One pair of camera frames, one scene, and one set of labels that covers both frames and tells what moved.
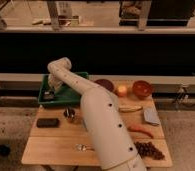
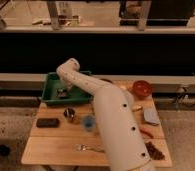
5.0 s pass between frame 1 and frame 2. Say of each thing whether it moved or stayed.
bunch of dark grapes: stayed
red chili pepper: stayed
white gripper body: moved
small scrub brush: moved
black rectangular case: stayed
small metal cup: stayed
